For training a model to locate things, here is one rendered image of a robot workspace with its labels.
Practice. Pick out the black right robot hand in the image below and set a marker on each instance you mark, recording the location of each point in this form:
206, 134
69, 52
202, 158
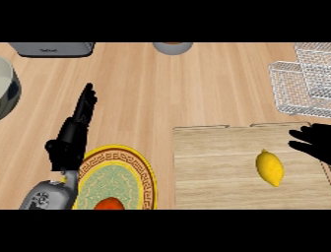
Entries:
329, 143

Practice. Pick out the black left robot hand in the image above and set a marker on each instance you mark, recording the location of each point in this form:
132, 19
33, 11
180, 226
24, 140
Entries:
72, 134

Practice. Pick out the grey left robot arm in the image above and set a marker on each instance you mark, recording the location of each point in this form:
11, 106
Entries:
52, 195

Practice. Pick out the yellow lemon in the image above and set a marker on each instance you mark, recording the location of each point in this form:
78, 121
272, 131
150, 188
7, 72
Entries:
270, 167

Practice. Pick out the wooden tray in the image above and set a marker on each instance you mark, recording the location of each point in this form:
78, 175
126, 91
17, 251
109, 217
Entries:
251, 167

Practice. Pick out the yellow patterned plate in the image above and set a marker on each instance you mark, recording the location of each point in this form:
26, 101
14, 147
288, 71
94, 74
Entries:
118, 180

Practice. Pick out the red-orange fruit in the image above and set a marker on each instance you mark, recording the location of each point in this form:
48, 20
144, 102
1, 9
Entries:
110, 204

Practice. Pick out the grey toaster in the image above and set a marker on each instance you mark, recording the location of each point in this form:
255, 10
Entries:
55, 49

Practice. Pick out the grey cup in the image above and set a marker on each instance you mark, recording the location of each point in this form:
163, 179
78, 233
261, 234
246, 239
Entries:
174, 48

